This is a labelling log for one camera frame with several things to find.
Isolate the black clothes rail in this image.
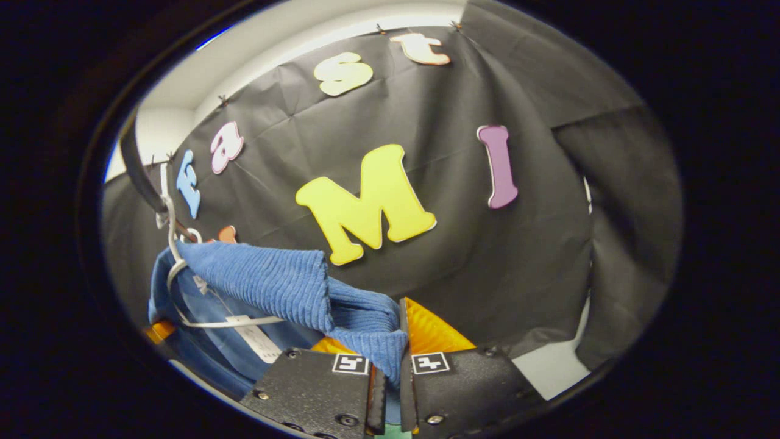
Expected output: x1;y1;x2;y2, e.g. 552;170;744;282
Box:
119;119;205;244

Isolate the blue knit garment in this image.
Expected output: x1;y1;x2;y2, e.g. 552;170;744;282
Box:
148;241;410;423

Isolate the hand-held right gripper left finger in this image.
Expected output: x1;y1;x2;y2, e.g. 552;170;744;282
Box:
239;335;388;439

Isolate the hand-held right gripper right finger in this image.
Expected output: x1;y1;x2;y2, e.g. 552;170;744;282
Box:
399;297;547;439

